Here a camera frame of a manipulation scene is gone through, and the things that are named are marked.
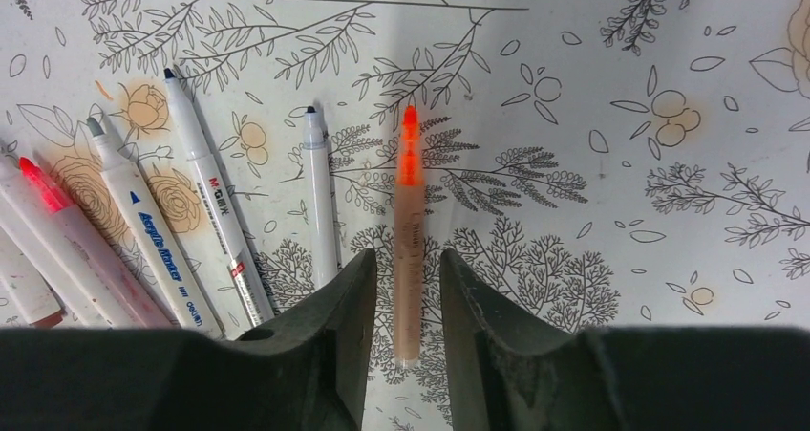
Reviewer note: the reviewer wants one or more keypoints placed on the purple capped white marker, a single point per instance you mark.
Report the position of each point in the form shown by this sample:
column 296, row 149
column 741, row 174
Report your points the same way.
column 20, row 212

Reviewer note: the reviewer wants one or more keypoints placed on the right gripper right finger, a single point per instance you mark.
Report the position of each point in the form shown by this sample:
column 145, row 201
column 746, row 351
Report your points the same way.
column 509, row 370

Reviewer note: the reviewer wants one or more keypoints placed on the floral table mat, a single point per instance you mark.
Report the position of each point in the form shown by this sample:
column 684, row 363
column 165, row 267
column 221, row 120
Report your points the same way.
column 622, row 162

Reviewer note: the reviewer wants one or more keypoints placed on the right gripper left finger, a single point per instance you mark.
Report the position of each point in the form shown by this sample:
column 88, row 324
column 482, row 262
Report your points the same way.
column 305, row 369

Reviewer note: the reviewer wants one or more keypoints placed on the pink translucent marker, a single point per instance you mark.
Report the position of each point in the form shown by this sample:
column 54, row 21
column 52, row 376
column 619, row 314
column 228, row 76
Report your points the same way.
column 100, row 273

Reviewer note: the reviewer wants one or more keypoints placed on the orange brown marker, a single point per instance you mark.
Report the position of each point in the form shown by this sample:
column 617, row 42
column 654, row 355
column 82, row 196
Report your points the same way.
column 409, row 205

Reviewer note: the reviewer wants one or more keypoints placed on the dark blue capped marker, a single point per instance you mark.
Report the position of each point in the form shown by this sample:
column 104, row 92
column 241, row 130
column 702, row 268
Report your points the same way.
column 209, row 180

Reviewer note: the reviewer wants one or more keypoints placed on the grey white marker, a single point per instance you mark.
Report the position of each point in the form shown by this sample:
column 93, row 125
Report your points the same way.
column 180, row 291

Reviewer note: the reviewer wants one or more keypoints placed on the light blue capped marker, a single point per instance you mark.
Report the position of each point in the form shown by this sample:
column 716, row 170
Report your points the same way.
column 27, row 288

